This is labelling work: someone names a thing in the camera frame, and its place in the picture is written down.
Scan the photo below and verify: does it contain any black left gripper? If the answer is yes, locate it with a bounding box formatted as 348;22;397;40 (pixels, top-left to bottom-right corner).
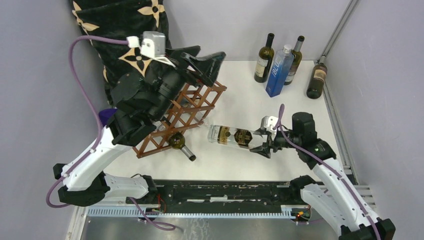
148;46;226;121

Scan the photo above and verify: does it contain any clear liquor bottle black cap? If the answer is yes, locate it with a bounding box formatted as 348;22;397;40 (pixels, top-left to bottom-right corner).
207;125;267;150

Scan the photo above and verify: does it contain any brown wooden wine rack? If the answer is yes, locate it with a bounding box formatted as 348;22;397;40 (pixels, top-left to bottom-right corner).
133;81;227;159

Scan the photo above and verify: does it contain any green wine bottle black cap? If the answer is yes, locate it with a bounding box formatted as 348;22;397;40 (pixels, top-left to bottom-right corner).
254;33;275;83

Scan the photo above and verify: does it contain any blue square vodka bottle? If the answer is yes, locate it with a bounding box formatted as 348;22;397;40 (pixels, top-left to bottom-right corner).
265;44;294;98

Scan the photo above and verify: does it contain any tall clear glass bottle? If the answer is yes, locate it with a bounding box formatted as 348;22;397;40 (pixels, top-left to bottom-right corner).
154;110;212;131

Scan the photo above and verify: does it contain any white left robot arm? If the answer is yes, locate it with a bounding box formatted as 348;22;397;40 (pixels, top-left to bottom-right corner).
53;45;226;207

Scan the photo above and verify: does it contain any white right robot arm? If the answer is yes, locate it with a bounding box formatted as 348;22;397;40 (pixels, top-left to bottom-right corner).
251;112;396;240

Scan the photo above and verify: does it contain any green wine bottle grey cap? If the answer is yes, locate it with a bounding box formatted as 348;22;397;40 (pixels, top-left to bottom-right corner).
284;35;305;86

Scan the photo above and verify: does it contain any black floral plush blanket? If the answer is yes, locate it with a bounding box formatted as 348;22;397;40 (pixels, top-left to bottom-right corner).
68;0;169;106

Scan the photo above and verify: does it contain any purple cloth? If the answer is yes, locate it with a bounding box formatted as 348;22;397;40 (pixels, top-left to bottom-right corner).
98;108;117;127

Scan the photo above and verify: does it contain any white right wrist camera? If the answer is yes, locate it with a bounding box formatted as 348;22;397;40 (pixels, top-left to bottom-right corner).
260;116;278;135

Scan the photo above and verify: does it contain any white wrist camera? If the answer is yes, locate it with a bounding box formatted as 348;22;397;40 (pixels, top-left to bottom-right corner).
140;31;176;68
260;116;278;135

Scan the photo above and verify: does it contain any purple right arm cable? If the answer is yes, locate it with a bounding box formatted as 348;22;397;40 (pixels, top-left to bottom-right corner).
273;103;382;240

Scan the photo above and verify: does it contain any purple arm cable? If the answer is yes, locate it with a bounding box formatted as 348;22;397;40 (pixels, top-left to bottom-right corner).
45;35;176;232
273;103;382;240

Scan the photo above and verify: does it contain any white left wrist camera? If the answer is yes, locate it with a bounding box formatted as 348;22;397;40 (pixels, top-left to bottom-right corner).
140;31;176;68

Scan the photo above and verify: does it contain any grey slotted cable duct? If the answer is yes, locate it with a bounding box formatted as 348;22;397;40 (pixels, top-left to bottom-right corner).
86;206;295;220

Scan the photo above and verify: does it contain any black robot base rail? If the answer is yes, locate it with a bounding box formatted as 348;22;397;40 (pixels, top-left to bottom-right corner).
136;176;307;214

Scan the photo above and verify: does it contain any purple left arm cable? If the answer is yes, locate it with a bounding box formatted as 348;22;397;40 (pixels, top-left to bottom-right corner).
45;35;176;232

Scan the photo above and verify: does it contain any grey aluminium wall rail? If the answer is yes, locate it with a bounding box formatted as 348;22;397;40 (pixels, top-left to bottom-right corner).
321;0;361;57

